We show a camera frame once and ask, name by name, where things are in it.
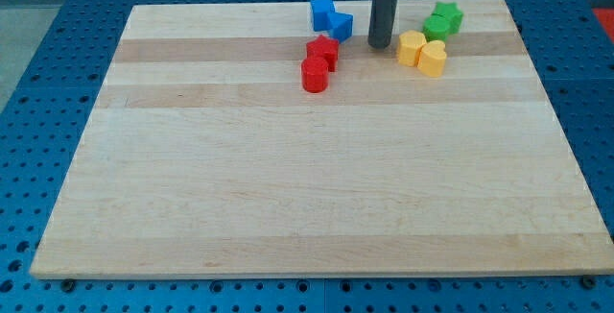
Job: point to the yellow heart block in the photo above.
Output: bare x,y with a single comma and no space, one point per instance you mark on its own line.
432,58

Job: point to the green star block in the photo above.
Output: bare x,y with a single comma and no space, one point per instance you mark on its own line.
451,12

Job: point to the yellow hexagon block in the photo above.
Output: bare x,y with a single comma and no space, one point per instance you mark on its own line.
409,47

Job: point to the light wooden board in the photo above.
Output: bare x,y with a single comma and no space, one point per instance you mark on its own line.
204,157

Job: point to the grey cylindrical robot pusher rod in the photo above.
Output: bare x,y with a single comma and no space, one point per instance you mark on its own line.
381,22

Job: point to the blue cube block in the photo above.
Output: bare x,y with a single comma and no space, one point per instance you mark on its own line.
320,9

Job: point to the red star block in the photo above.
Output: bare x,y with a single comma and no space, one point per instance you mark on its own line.
326,48

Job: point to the blue triangular block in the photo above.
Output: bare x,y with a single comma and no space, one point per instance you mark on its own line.
340,25

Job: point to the green cylinder block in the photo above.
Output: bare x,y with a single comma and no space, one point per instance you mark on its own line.
436,27

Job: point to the red cylinder block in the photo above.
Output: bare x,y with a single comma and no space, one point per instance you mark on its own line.
314,74

